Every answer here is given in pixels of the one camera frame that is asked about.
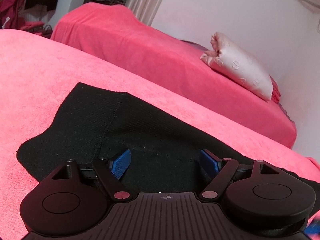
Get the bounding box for pink blanket far bed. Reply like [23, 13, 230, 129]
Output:
[52, 3, 297, 147]

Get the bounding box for pink blanket bed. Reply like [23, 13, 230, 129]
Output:
[52, 3, 297, 147]
[1, 29, 319, 239]

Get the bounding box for dark clothes pile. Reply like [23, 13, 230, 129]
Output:
[89, 0, 125, 5]

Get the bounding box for cream embossed pillow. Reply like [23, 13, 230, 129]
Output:
[200, 32, 273, 101]

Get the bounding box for dark red hanging garment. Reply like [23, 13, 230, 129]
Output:
[1, 0, 25, 29]

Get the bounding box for black knit pants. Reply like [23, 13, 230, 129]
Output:
[16, 82, 320, 201]

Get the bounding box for pink blanket near bed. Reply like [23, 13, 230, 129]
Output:
[1, 29, 319, 239]

